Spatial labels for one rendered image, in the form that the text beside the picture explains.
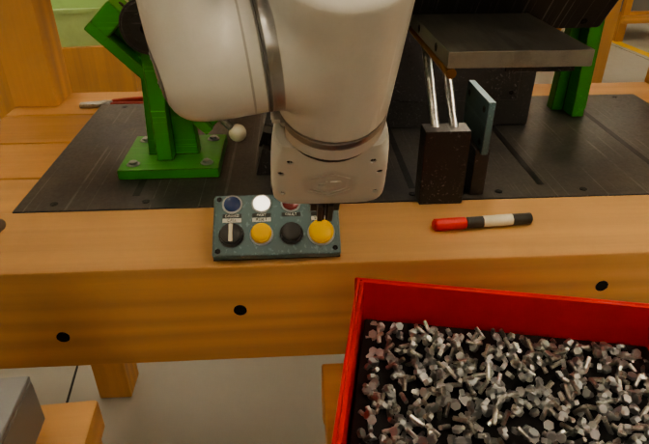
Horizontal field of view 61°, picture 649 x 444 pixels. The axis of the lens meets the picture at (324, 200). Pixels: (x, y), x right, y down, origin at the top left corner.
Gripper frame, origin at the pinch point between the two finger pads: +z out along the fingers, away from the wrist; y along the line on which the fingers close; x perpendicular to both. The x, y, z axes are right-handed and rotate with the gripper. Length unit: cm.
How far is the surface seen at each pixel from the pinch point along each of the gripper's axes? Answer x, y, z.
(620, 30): 320, 300, 334
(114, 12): 31.4, -26.6, 5.6
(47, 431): -20.8, -26.2, 3.7
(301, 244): -1.5, -2.4, 8.8
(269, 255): -2.6, -6.1, 9.0
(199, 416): -12, -31, 114
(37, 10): 57, -52, 31
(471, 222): 2.0, 19.2, 12.1
